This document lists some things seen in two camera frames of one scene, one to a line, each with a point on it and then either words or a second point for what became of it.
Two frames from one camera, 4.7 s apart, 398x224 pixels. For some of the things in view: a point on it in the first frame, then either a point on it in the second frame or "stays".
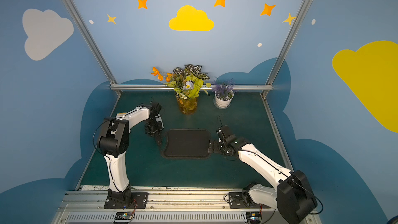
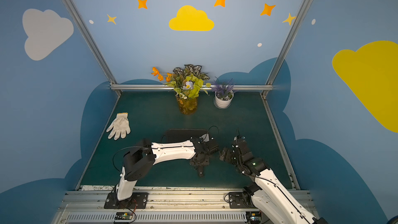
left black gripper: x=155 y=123 -> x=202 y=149
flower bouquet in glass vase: x=187 y=83 stays
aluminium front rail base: x=88 y=207 stays
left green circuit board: x=124 y=215 stays
